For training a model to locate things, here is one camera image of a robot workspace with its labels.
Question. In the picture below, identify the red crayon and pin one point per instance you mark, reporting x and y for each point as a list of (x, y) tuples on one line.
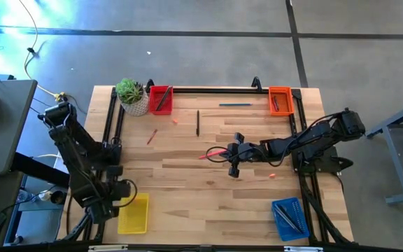
[(274, 103), (152, 136)]

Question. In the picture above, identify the orange plastic bin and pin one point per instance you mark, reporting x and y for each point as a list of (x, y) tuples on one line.
[(286, 105)]

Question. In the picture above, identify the pink pencil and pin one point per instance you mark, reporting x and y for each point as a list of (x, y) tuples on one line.
[(208, 155)]

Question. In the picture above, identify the black pen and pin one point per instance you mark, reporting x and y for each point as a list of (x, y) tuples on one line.
[(198, 123), (291, 218)]

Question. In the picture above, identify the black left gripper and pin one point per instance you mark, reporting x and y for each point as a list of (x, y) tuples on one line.
[(110, 196)]

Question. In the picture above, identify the blue pencil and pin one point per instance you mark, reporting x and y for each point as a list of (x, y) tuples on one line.
[(235, 104)]

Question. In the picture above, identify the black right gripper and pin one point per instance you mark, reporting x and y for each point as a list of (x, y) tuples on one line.
[(243, 154)]

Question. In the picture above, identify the black aluminium table frame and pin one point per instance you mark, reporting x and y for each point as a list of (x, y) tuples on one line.
[(222, 90)]

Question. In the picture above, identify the succulent in white patterned pot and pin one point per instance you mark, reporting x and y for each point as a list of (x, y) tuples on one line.
[(131, 91)]

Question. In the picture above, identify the grey metal stand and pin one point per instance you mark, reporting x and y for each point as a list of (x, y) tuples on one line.
[(395, 157)]

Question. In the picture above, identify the yellow plug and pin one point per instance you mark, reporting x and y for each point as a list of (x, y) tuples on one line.
[(61, 97)]

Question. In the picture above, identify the dark grey pencil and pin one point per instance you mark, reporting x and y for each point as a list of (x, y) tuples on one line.
[(162, 98)]

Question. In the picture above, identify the grey desk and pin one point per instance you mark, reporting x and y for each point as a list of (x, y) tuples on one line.
[(2, 133)]

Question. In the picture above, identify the red plastic bin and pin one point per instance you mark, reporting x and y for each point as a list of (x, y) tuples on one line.
[(153, 105)]

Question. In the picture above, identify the green pencil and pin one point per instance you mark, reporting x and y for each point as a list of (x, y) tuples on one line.
[(164, 99)]

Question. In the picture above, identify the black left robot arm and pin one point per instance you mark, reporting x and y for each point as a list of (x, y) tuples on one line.
[(72, 147)]

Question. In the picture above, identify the blue plastic bin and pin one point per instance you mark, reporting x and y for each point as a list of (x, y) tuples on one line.
[(297, 206)]

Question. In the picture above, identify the silver metal bracket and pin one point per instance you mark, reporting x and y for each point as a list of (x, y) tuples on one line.
[(303, 249), (107, 248)]

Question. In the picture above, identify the purple pen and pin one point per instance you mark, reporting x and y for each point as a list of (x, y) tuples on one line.
[(284, 218)]

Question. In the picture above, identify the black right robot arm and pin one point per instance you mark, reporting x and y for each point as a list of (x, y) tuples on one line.
[(313, 134)]

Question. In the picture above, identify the black cup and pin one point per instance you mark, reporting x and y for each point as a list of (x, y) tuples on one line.
[(58, 197)]

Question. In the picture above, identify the white adapter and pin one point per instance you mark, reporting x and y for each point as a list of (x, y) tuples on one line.
[(44, 195)]

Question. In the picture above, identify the yellow plastic bin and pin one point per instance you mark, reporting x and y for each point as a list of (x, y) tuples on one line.
[(135, 217)]

